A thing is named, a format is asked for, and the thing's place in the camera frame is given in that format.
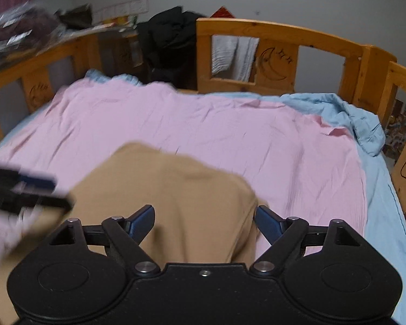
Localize tan hooded jacket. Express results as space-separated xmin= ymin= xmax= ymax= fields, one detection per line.
xmin=0 ymin=141 xmax=269 ymax=325

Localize black clothes pile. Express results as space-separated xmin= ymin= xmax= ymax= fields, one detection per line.
xmin=137 ymin=6 xmax=203 ymax=90

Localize pink duvet cover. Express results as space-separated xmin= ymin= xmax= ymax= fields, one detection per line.
xmin=0 ymin=79 xmax=367 ymax=266

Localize light blue bed sheet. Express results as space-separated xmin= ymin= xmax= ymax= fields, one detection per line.
xmin=0 ymin=75 xmax=406 ymax=324

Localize cluttered shelf items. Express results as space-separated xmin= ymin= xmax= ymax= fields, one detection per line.
xmin=0 ymin=2 xmax=136 ymax=70

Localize white grey towel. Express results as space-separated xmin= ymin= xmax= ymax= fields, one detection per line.
xmin=212 ymin=35 xmax=260 ymax=82

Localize wooden bed headboard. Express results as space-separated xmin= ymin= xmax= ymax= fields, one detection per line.
xmin=197 ymin=18 xmax=397 ymax=113

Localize wooden side bed rail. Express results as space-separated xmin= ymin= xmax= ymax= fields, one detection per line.
xmin=378 ymin=62 xmax=406 ymax=214

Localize wooden left bed rail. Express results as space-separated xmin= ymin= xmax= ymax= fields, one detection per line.
xmin=0 ymin=34 xmax=102 ymax=141

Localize red paper wall decoration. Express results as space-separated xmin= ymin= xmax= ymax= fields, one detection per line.
xmin=210 ymin=6 xmax=235 ymax=18

